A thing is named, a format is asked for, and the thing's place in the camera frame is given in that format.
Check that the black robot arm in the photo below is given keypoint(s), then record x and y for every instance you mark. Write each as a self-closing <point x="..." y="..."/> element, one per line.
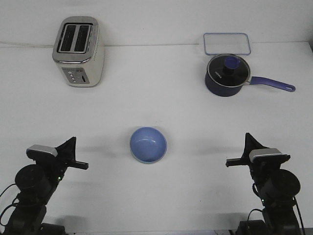
<point x="37" y="182"/>
<point x="275" y="187"/>

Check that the glass pot lid blue knob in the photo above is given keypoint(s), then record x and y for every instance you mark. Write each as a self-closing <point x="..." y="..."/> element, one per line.
<point x="228" y="70"/>

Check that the silver two-slot toaster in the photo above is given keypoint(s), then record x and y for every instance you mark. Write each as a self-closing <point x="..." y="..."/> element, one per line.
<point x="79" y="51"/>

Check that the dark blue saucepan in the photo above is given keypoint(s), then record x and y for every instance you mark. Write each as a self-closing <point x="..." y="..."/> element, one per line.
<point x="223" y="91"/>

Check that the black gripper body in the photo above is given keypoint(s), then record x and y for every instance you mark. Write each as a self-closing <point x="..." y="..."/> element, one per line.
<point x="57" y="169"/>
<point x="261" y="168"/>

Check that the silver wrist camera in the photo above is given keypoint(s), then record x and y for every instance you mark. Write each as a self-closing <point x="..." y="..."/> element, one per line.
<point x="265" y="152"/>
<point x="41" y="152"/>

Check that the blue bowl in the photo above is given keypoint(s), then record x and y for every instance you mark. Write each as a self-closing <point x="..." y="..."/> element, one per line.
<point x="148" y="141"/>

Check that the green bowl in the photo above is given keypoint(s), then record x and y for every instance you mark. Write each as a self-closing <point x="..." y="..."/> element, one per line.
<point x="147" y="159"/>

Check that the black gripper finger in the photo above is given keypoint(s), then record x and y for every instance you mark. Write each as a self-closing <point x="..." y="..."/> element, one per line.
<point x="73" y="149"/>
<point x="253" y="144"/>
<point x="245" y="152"/>
<point x="64" y="151"/>

